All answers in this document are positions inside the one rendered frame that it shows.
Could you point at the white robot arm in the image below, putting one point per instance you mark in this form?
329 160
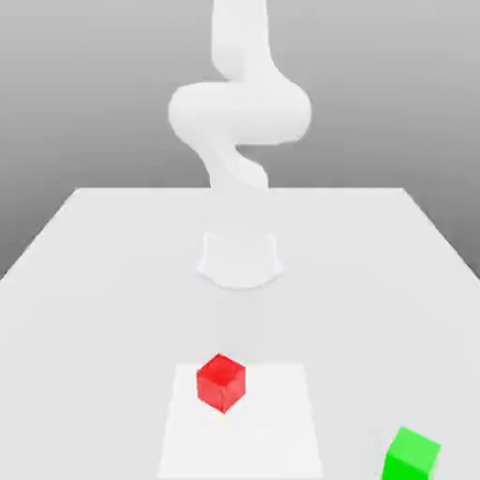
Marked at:
240 112

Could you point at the small red cube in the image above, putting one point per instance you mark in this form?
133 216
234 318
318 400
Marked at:
220 383

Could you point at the small green cube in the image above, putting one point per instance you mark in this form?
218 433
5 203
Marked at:
410 455

